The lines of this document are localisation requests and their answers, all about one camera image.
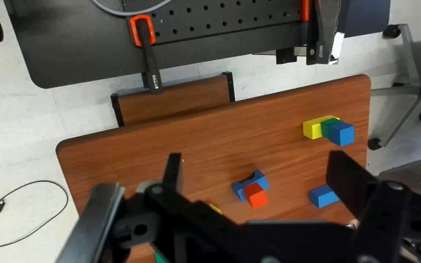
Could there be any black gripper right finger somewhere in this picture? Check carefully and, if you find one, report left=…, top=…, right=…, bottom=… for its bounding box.
left=325, top=149, right=382, bottom=222

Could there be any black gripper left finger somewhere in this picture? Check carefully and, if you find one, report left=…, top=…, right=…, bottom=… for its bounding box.
left=162, top=152, right=184, bottom=194

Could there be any blue cube block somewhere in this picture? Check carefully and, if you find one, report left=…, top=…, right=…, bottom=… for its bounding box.
left=309, top=182, right=342, bottom=210
left=326, top=120, right=357, bottom=147

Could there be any green cube block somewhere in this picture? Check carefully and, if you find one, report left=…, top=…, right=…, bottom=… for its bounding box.
left=320, top=117, right=345, bottom=139

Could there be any yellow cube block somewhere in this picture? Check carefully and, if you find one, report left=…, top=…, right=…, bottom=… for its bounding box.
left=301, top=114, right=342, bottom=142

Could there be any grey metal plate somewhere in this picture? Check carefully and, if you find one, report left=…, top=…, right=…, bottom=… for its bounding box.
left=379, top=155, right=421, bottom=197

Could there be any small wooden board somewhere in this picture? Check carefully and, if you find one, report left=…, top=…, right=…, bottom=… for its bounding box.
left=110, top=70, right=237, bottom=128

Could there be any blue arch block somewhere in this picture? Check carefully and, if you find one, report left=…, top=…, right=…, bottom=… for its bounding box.
left=231, top=169, right=272, bottom=203

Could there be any red-orange cube block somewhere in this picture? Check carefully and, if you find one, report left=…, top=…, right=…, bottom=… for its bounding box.
left=244, top=182, right=269, bottom=210

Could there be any office chair base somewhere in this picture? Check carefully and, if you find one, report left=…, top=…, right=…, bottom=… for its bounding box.
left=367, top=22, right=421, bottom=152

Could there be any black bar clamp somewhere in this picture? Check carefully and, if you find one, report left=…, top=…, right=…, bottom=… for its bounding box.
left=275, top=0, right=345, bottom=67

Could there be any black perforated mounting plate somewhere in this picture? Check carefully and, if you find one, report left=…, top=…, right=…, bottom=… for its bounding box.
left=5, top=0, right=392, bottom=90

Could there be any orange handled bar clamp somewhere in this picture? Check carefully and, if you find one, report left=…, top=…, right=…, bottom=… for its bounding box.
left=129, top=13, right=165, bottom=95

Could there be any thin black floor cable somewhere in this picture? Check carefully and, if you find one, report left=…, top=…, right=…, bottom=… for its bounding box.
left=0, top=178, right=70, bottom=253

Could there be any grey cable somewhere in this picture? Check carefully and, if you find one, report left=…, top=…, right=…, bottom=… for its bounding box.
left=92, top=0, right=174, bottom=17

